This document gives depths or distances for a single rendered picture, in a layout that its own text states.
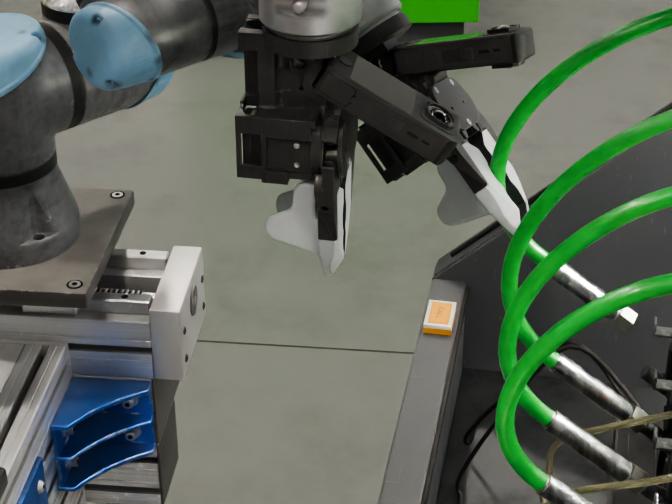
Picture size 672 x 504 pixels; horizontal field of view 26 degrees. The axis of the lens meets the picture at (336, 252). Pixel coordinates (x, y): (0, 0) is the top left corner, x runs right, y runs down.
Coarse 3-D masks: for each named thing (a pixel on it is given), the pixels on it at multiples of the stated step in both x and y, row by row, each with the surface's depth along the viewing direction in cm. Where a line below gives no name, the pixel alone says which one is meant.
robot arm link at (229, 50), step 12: (216, 0) 126; (228, 0) 127; (240, 0) 128; (252, 0) 128; (216, 12) 126; (228, 12) 127; (240, 12) 128; (252, 12) 129; (228, 24) 127; (240, 24) 128; (228, 36) 128; (216, 48) 128; (228, 48) 129; (204, 60) 130
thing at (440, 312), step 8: (432, 304) 159; (440, 304) 159; (448, 304) 159; (432, 312) 158; (440, 312) 158; (448, 312) 158; (432, 320) 157; (440, 320) 157; (448, 320) 157; (424, 328) 156
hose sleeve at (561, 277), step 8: (560, 272) 126; (568, 272) 126; (576, 272) 127; (560, 280) 127; (568, 280) 127; (576, 280) 127; (584, 280) 127; (568, 288) 127; (576, 288) 127; (584, 288) 127; (592, 288) 127; (600, 288) 128; (584, 296) 127; (592, 296) 127; (616, 312) 127
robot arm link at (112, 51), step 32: (96, 0) 123; (128, 0) 122; (160, 0) 124; (192, 0) 125; (96, 32) 121; (128, 32) 121; (160, 32) 123; (192, 32) 125; (96, 64) 123; (128, 64) 121; (160, 64) 124
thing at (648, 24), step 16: (656, 16) 113; (624, 32) 114; (640, 32) 114; (592, 48) 116; (608, 48) 115; (560, 64) 117; (576, 64) 116; (544, 80) 118; (560, 80) 117; (528, 96) 119; (544, 96) 118; (512, 112) 120; (528, 112) 119; (512, 128) 120; (496, 144) 122; (512, 144) 122; (496, 160) 122; (496, 176) 123; (528, 256) 127; (544, 256) 126
